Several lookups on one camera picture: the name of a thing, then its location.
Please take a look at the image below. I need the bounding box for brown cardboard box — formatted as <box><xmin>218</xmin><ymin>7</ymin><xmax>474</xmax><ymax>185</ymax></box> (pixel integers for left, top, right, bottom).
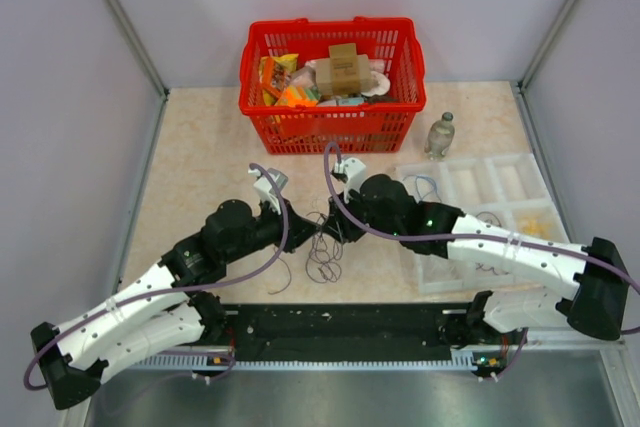
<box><xmin>314</xmin><ymin>43</ymin><xmax>371</xmax><ymax>97</ymax></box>

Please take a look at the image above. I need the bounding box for white compartment tray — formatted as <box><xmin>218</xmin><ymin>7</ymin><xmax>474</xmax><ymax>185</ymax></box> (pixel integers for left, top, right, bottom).
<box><xmin>395</xmin><ymin>153</ymin><xmax>569</xmax><ymax>296</ymax></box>

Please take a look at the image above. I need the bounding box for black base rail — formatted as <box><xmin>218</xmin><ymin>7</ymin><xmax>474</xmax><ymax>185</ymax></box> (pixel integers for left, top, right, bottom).
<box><xmin>169</xmin><ymin>289</ymin><xmax>531</xmax><ymax>363</ymax></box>

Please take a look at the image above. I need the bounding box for white slotted cable duct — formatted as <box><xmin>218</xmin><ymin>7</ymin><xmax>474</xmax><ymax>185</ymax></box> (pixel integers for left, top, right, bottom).
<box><xmin>133</xmin><ymin>350</ymin><xmax>504</xmax><ymax>372</ymax></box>

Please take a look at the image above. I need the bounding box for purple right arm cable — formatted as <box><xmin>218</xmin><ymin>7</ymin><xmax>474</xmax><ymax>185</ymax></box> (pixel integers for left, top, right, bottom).
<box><xmin>323</xmin><ymin>141</ymin><xmax>640</xmax><ymax>336</ymax></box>

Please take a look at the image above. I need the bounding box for clear plastic bottle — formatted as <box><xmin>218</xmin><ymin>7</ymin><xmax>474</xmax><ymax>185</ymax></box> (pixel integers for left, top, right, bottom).
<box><xmin>424</xmin><ymin>112</ymin><xmax>455</xmax><ymax>160</ymax></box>

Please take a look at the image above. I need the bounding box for blue thin wire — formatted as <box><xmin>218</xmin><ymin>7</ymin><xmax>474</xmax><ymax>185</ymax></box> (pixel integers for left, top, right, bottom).
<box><xmin>402</xmin><ymin>174</ymin><xmax>444</xmax><ymax>203</ymax></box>

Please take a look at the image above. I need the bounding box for pink white plush item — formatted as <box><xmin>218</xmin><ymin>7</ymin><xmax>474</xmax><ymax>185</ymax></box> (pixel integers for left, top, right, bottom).
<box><xmin>362</xmin><ymin>59</ymin><xmax>391</xmax><ymax>97</ymax></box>

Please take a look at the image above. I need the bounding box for orange sponge pack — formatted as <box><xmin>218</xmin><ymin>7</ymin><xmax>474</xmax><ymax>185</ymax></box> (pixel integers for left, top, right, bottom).
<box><xmin>275</xmin><ymin>85</ymin><xmax>321</xmax><ymax>107</ymax></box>

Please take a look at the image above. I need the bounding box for orange snack packet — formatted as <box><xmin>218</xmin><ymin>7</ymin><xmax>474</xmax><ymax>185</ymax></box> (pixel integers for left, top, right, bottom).
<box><xmin>258</xmin><ymin>54</ymin><xmax>298</xmax><ymax>106</ymax></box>

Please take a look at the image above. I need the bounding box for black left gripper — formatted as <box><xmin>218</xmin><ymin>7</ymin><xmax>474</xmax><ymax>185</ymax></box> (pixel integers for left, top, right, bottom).
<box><xmin>224</xmin><ymin>196</ymin><xmax>321</xmax><ymax>265</ymax></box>

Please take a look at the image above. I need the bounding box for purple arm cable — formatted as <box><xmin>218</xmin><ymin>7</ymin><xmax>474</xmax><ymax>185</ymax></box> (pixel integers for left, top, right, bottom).
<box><xmin>323</xmin><ymin>141</ymin><xmax>640</xmax><ymax>336</ymax></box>
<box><xmin>23</xmin><ymin>162</ymin><xmax>290</xmax><ymax>391</ymax></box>

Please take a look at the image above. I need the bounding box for yellow thin wire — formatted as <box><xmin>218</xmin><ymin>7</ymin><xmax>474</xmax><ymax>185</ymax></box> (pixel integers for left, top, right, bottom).
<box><xmin>517</xmin><ymin>216</ymin><xmax>551</xmax><ymax>238</ymax></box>

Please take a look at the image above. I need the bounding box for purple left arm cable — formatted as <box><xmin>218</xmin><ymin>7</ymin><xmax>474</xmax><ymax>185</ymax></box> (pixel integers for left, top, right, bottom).
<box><xmin>23</xmin><ymin>162</ymin><xmax>290</xmax><ymax>391</ymax></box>

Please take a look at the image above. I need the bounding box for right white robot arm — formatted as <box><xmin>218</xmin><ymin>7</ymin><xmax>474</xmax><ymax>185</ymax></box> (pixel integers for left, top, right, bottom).
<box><xmin>323</xmin><ymin>157</ymin><xmax>634</xmax><ymax>343</ymax></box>

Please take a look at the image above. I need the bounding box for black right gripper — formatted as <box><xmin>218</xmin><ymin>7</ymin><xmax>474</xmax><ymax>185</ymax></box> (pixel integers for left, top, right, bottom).
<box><xmin>321</xmin><ymin>183</ymin><xmax>403</xmax><ymax>244</ymax></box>

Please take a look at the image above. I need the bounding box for red plastic shopping basket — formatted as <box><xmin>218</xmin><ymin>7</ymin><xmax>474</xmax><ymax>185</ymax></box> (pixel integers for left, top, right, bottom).
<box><xmin>238</xmin><ymin>17</ymin><xmax>427</xmax><ymax>154</ymax></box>

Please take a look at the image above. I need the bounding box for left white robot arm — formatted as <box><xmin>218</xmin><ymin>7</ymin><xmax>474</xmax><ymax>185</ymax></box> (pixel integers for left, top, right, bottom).
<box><xmin>29</xmin><ymin>164</ymin><xmax>318</xmax><ymax>411</ymax></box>

